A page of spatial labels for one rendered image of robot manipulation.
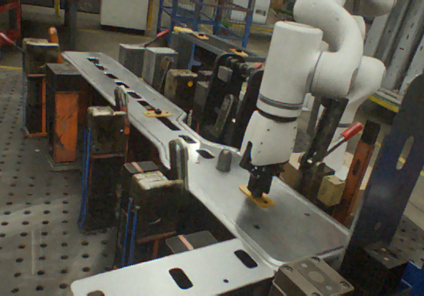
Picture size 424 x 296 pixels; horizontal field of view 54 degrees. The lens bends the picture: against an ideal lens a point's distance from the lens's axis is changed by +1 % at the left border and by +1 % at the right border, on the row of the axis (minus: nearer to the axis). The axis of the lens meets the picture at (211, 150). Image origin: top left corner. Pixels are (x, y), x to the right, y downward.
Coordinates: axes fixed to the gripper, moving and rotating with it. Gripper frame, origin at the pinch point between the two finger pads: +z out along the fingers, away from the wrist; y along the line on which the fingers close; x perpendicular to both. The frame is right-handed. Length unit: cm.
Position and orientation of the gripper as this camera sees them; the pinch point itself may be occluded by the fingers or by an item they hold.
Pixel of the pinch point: (259, 183)
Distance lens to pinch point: 85.8
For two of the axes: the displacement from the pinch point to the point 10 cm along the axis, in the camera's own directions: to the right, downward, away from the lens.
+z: -1.7, 9.0, 4.0
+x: 5.3, 4.3, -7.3
